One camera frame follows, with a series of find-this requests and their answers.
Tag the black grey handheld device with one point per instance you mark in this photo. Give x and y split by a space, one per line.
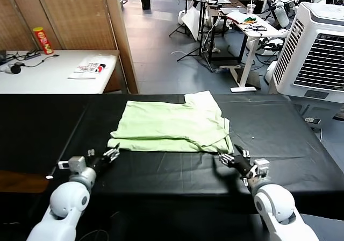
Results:
14 68

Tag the white standing desk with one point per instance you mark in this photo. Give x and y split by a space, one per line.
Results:
250 36

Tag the black trash bin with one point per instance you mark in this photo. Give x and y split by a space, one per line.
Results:
145 1

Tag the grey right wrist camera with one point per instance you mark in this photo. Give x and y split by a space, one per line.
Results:
261 167

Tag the wooden folding screen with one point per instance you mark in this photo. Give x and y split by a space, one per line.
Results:
75 15

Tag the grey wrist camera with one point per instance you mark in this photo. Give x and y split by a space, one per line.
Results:
261 167
76 165

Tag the white floor power strip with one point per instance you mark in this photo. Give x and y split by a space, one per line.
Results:
313 120

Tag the white air cooler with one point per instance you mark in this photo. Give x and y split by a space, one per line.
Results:
314 52

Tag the light green t-shirt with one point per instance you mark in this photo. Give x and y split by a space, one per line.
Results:
166 122

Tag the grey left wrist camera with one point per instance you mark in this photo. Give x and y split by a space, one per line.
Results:
76 165

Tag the plastic cup with straw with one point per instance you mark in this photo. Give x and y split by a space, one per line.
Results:
251 8

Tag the white side table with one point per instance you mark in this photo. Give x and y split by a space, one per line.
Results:
40 79

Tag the grey laptop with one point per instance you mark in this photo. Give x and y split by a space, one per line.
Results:
233 10

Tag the red chips can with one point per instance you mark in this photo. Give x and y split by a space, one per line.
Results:
43 40

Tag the black tripod stand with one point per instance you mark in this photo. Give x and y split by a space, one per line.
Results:
200 31

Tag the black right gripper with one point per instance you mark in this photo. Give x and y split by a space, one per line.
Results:
243 165

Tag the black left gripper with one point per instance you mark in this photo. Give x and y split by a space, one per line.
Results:
99 163

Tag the white folded printed t-shirt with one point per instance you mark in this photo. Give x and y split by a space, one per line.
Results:
90 67

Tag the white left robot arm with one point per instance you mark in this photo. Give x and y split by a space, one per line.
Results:
67 200

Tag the white humanoid robot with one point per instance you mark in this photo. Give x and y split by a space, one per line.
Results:
280 12

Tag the colourful cloth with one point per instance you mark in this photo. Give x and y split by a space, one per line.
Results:
250 20

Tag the black table cover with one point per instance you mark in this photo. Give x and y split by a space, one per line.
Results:
172 176

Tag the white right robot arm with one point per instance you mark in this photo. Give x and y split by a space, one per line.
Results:
276 206

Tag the white reflector board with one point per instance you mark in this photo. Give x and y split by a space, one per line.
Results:
191 20

